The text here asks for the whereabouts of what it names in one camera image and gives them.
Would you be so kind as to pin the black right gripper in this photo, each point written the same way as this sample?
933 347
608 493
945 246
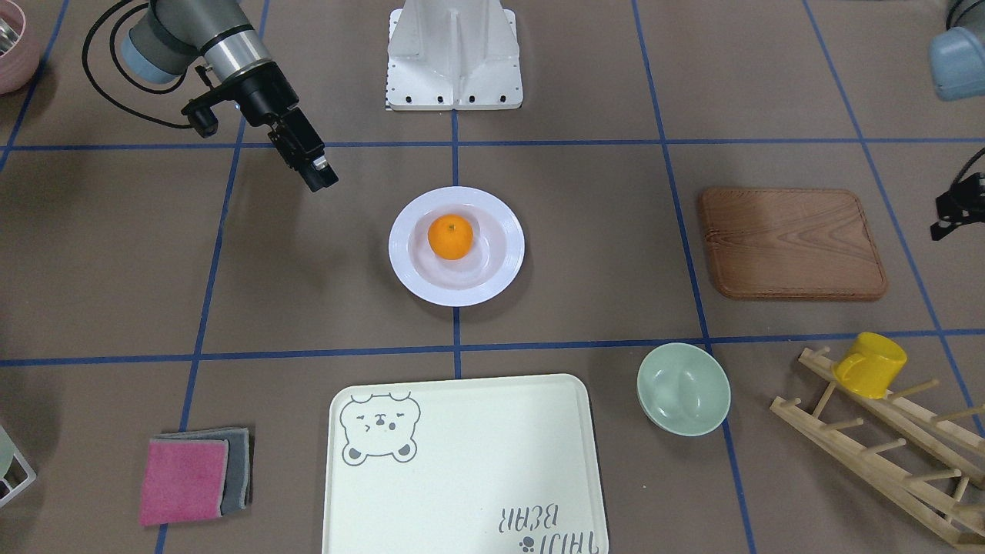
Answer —
268 98

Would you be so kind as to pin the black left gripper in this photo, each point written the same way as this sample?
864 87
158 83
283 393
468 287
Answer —
956 208

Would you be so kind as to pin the orange fruit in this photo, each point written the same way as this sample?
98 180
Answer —
450 237

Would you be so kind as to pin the white round plate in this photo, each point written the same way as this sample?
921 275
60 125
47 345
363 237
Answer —
496 256

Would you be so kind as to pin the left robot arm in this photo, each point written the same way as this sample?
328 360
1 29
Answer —
957 70

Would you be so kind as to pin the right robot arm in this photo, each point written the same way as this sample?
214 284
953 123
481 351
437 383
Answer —
171 35

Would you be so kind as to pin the cream bear tray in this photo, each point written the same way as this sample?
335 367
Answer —
492 465

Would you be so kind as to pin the yellow mug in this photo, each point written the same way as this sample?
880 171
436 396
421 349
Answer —
871 364

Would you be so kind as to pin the wooden cutting board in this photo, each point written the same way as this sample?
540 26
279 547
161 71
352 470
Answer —
799 244

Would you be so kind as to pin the pink bowl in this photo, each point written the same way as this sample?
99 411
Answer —
20 58

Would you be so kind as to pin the wooden peg drying rack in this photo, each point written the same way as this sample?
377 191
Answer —
921 461

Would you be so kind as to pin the mint green bowl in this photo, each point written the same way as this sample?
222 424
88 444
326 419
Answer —
683 390

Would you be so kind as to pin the grey cloth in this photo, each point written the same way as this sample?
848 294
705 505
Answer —
237 468

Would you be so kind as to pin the pink cloth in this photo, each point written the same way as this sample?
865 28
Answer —
184 481

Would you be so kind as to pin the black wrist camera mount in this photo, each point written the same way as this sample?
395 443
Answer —
200 110

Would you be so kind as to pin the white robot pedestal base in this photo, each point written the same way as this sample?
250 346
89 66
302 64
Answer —
453 55

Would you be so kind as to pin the white wire cup rack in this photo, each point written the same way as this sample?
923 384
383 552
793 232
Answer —
16 473

